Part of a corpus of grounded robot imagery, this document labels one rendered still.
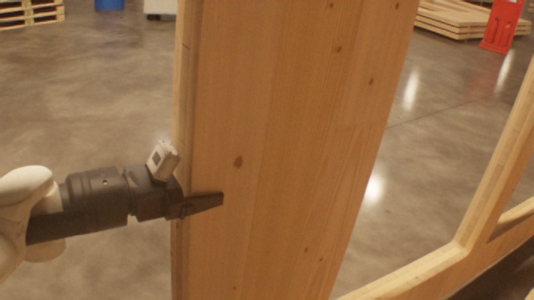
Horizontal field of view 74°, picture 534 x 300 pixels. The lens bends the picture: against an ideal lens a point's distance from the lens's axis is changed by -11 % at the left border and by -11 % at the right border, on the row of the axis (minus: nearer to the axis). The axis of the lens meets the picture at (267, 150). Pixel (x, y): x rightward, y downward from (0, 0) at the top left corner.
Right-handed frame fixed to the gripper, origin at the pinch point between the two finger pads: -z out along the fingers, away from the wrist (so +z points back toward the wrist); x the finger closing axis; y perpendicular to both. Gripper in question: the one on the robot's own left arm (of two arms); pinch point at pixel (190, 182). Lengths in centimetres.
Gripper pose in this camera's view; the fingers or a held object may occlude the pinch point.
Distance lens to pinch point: 61.8
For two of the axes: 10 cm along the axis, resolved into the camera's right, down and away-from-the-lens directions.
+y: 1.3, -8.6, -4.8
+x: 5.1, 4.8, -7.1
